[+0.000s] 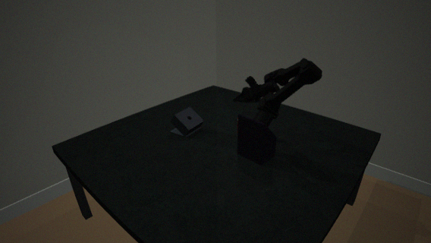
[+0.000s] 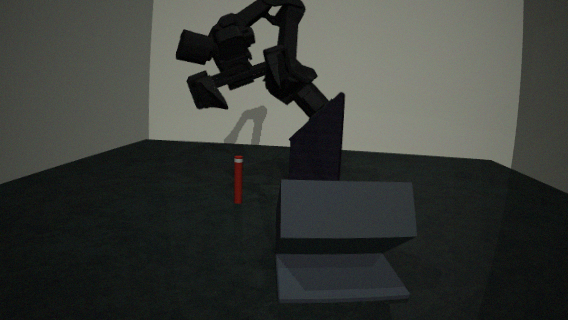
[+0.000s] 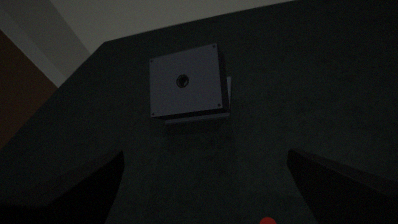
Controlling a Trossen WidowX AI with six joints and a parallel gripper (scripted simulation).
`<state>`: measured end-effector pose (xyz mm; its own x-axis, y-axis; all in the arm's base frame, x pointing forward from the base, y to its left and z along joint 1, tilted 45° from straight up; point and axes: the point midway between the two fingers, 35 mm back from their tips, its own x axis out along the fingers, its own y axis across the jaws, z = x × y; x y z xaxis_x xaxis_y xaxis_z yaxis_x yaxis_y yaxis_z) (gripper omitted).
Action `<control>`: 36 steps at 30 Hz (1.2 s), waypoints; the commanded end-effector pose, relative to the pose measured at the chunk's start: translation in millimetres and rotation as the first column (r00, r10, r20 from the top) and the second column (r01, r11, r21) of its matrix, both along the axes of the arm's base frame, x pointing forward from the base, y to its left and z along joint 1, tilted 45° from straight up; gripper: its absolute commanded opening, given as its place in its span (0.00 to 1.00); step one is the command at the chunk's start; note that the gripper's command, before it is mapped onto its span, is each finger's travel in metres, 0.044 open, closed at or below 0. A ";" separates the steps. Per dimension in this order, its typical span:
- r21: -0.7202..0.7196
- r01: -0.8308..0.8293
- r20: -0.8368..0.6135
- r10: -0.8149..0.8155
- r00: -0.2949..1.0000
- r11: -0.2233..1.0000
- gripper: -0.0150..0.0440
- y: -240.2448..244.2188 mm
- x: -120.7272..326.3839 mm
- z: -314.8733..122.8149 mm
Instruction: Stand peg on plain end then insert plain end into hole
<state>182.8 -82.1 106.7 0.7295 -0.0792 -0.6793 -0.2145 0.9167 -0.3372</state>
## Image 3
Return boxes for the grey square panel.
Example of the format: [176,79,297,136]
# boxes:
[149,43,232,125]

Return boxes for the red peg with white band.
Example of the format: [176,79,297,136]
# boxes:
[260,217,276,224]

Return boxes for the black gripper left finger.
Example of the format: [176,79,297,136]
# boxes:
[0,150,124,224]

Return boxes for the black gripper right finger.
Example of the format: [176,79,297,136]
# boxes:
[287,148,398,224]

